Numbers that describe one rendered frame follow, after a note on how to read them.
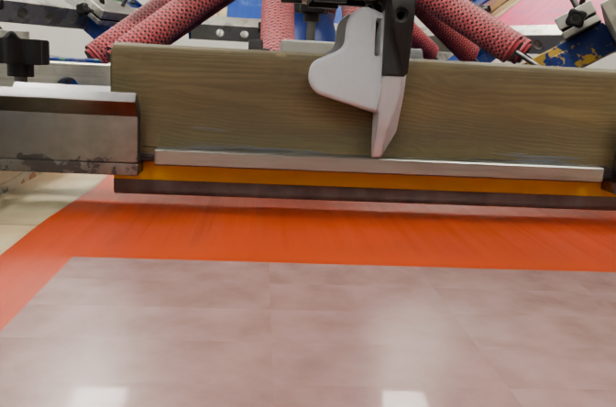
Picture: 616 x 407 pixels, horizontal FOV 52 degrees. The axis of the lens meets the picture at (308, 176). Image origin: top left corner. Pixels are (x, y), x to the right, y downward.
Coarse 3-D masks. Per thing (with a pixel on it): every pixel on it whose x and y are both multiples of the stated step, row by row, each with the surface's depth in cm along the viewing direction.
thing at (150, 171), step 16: (128, 176) 42; (144, 176) 42; (160, 176) 42; (176, 176) 42; (192, 176) 42; (208, 176) 42; (224, 176) 42; (240, 176) 43; (256, 176) 43; (272, 176) 43; (288, 176) 43; (304, 176) 43; (320, 176) 43; (336, 176) 43; (352, 176) 43; (368, 176) 43; (384, 176) 43; (400, 176) 43; (416, 176) 44; (432, 176) 44; (512, 192) 44; (528, 192) 44; (544, 192) 44; (560, 192) 45; (576, 192) 45; (592, 192) 45; (608, 192) 45
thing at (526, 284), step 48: (432, 240) 37; (480, 240) 37; (528, 240) 38; (576, 240) 39; (480, 288) 29; (528, 288) 30; (576, 288) 30; (480, 336) 24; (528, 336) 24; (576, 336) 24; (528, 384) 20; (576, 384) 20
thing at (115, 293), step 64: (0, 256) 30; (64, 256) 31; (128, 256) 31; (192, 256) 32; (256, 256) 32; (320, 256) 33; (384, 256) 33; (0, 320) 23; (64, 320) 23; (128, 320) 24; (192, 320) 24; (256, 320) 24; (320, 320) 25; (384, 320) 25; (448, 320) 25; (0, 384) 19; (64, 384) 19; (128, 384) 19; (192, 384) 19; (256, 384) 19; (320, 384) 20; (384, 384) 20; (448, 384) 20
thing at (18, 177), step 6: (0, 174) 42; (6, 174) 43; (12, 174) 44; (18, 174) 45; (24, 174) 46; (30, 174) 48; (36, 174) 49; (0, 180) 42; (6, 180) 43; (12, 180) 44; (18, 180) 45; (24, 180) 46; (0, 186) 42; (6, 186) 43; (12, 186) 44; (0, 192) 42
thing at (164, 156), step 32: (160, 160) 40; (192, 160) 40; (224, 160) 40; (256, 160) 40; (288, 160) 40; (320, 160) 40; (352, 160) 41; (384, 160) 41; (416, 160) 41; (448, 160) 41; (480, 160) 42
